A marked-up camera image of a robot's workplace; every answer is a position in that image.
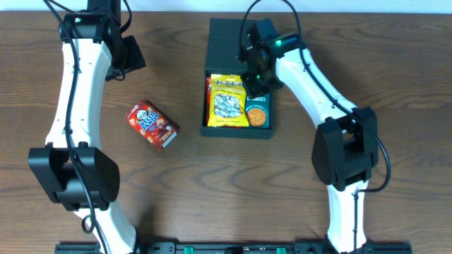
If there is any teal Chunkies cookie box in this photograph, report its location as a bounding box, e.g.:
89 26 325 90
245 94 270 128

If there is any yellow Hacks candy bag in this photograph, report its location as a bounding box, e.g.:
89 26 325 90
207 74 249 128

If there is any red Hacks candy bag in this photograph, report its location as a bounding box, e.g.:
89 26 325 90
206 76 212 124

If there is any dark green box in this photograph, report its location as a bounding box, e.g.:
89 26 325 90
200 18 273 139

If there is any red Hello Panda box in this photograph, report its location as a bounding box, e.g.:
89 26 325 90
125 100 179 150

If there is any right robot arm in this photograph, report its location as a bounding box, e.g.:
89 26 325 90
238 18 378 253

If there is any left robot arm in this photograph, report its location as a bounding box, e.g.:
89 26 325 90
28 0 145 253

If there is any right black cable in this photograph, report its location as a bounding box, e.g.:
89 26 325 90
238 0 392 254

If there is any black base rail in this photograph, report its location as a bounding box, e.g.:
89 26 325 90
54 241 413 254

